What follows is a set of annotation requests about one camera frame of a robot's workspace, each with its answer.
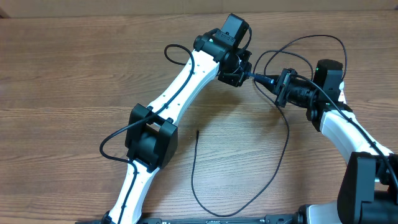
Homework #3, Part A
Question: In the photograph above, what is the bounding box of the blue Galaxy smartphone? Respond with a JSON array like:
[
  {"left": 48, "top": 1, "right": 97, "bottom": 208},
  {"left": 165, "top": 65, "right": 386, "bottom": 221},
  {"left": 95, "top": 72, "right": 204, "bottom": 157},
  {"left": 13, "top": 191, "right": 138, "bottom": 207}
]
[{"left": 247, "top": 73, "right": 274, "bottom": 85}]

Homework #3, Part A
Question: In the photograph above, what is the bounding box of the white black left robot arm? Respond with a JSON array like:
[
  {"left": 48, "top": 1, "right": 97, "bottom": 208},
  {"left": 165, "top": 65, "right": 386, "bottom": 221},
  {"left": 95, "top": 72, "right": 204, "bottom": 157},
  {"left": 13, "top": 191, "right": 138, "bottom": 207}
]
[{"left": 101, "top": 14, "right": 252, "bottom": 223}]

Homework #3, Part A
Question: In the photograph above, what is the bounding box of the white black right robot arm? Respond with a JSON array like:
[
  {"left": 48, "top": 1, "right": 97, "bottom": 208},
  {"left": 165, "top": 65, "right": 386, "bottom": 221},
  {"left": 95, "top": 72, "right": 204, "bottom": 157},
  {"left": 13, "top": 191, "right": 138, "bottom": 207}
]
[{"left": 252, "top": 59, "right": 397, "bottom": 223}]

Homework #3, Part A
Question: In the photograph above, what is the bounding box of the white power strip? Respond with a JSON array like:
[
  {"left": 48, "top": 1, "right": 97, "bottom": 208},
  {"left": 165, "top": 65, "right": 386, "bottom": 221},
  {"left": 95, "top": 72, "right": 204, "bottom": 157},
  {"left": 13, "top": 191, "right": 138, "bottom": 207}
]
[{"left": 338, "top": 81, "right": 346, "bottom": 104}]

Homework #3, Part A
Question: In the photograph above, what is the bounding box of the black charger cable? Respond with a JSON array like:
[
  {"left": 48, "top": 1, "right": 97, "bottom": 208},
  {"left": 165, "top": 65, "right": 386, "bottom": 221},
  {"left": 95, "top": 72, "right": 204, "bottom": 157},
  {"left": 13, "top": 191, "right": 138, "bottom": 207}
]
[{"left": 190, "top": 34, "right": 348, "bottom": 218}]

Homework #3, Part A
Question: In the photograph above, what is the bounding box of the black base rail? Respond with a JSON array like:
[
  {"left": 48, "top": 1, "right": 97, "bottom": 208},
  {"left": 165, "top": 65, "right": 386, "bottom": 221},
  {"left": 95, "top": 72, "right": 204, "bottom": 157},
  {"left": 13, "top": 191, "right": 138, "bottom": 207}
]
[{"left": 74, "top": 213, "right": 299, "bottom": 224}]

